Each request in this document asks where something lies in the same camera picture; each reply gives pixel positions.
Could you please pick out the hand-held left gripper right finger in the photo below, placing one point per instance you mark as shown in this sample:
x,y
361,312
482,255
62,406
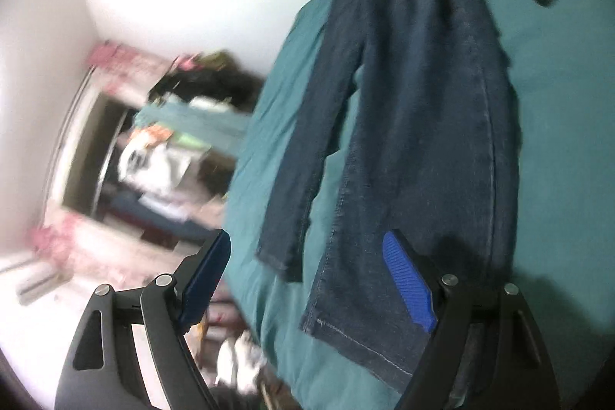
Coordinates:
x,y
407,280

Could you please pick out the pink floral wardrobe frame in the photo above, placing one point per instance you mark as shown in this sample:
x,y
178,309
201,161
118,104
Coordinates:
x,y
120,59

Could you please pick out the teal bed sheet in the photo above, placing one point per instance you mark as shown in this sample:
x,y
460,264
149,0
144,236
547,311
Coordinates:
x,y
567,179

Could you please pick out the open wardrobe with clothes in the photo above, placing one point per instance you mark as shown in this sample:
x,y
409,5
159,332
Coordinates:
x,y
158,170

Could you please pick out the white shoes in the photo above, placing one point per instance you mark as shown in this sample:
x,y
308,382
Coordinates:
x,y
236,359

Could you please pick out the dark clothes pile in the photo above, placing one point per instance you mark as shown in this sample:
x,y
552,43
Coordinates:
x,y
211,81

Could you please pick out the dark blue jeans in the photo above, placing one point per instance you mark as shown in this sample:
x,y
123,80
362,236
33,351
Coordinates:
x,y
408,112

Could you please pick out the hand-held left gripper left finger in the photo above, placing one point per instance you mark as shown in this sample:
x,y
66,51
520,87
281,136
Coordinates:
x,y
205,278

